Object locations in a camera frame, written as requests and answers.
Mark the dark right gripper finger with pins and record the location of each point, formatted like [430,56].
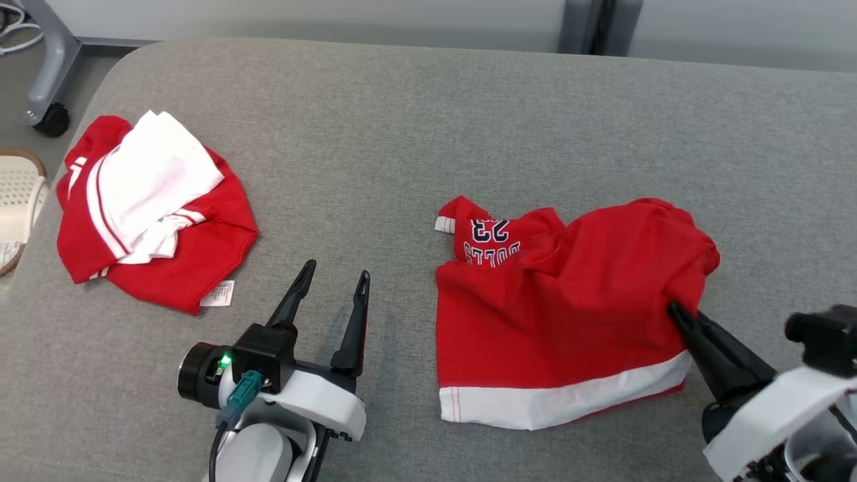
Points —
[706,361]
[740,358]

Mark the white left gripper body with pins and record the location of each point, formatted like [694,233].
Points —
[321,402]

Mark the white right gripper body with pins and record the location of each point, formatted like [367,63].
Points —
[750,435]

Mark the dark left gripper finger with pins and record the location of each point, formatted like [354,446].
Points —
[353,335]
[294,301]

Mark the red Bulls 23 jersey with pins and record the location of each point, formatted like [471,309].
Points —
[201,248]

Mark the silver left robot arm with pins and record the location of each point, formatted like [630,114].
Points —
[258,455]

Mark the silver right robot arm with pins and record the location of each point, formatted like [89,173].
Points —
[827,445]

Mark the white laundry basket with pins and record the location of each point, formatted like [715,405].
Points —
[20,201]

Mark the black caster wheel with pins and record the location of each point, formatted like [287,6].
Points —
[52,120]

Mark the grey cart leg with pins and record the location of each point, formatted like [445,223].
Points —
[50,53]

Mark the teal left camera connector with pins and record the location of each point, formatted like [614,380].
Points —
[240,395]

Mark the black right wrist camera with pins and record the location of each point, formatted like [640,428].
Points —
[827,338]

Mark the grey partition post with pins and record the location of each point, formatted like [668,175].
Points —
[576,27]

